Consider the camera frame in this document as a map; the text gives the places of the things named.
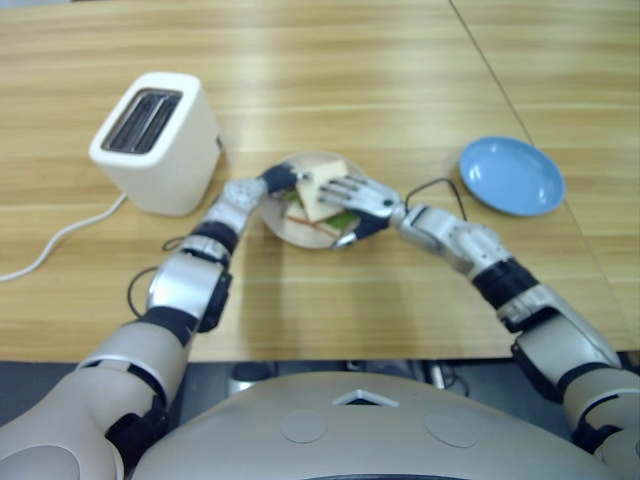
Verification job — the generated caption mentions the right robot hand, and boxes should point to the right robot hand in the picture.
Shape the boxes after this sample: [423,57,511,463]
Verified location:
[317,172,404,250]

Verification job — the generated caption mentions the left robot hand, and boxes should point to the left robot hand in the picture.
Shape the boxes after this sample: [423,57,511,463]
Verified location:
[260,166,312,199]

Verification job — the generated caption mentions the bread slice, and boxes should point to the bread slice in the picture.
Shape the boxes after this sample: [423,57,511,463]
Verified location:
[294,158,352,225]
[284,201,351,242]

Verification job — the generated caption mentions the green lettuce leaf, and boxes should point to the green lettuce leaf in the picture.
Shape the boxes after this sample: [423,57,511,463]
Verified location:
[283,189,362,232]

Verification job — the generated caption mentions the beige plate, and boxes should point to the beige plate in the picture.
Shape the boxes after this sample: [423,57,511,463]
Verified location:
[259,150,370,250]

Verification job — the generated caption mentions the cream toaster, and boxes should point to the cream toaster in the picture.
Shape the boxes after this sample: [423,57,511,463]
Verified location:
[88,71,224,218]

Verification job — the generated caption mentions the blue plate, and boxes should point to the blue plate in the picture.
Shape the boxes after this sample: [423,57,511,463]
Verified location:
[458,136,567,218]

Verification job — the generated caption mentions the robot body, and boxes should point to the robot body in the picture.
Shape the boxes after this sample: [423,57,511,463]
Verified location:
[125,371,622,480]

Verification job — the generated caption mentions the black cable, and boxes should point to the black cable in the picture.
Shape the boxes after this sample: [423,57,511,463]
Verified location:
[126,233,202,321]
[402,177,470,222]

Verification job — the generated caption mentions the white cord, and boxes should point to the white cord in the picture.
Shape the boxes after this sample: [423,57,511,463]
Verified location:
[0,191,129,284]

